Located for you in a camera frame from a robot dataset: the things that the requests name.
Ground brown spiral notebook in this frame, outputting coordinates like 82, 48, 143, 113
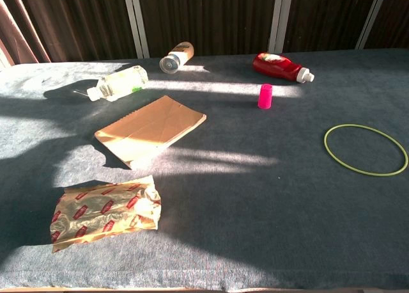
93, 95, 207, 170

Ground white partition post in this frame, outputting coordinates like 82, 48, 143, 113
355, 0, 392, 50
267, 0, 294, 54
121, 0, 151, 59

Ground pink plastic cup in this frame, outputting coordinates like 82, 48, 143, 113
257, 83, 274, 109

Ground beige mayonnaise bottle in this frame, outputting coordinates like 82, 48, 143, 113
159, 41, 195, 74

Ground yellow thin ring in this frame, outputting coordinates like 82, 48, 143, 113
323, 123, 409, 177

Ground printed paper food bag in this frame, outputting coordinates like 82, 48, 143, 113
49, 175, 162, 253

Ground red ketchup bottle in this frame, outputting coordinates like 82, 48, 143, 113
252, 52, 315, 83

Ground grey-blue table cloth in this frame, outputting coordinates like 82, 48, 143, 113
0, 48, 409, 290

